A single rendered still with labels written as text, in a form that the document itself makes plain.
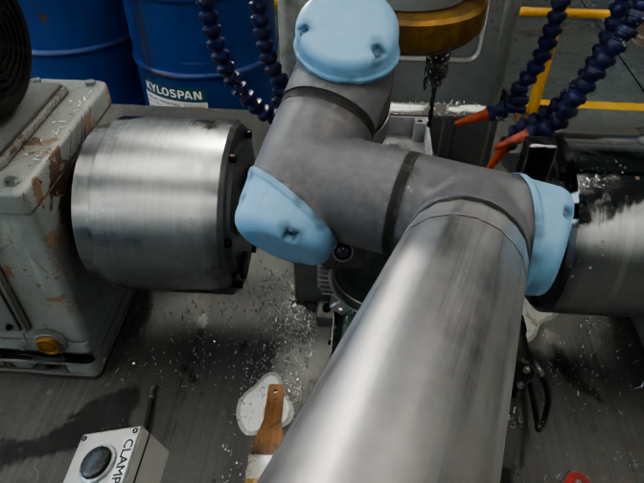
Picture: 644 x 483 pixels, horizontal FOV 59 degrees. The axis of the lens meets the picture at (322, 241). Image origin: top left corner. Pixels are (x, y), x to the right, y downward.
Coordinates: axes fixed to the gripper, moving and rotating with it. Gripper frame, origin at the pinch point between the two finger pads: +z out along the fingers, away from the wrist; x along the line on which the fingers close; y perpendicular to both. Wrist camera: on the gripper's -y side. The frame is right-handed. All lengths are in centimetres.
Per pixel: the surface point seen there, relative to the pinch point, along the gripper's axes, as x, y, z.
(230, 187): 14.9, 3.5, -1.2
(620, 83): -153, 176, 229
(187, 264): 19.9, -6.2, 1.5
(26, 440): 44, -29, 16
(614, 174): -32.1, 6.2, -3.9
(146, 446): 17.0, -27.5, -13.1
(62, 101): 41.3, 16.9, 1.8
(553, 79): -115, 179, 230
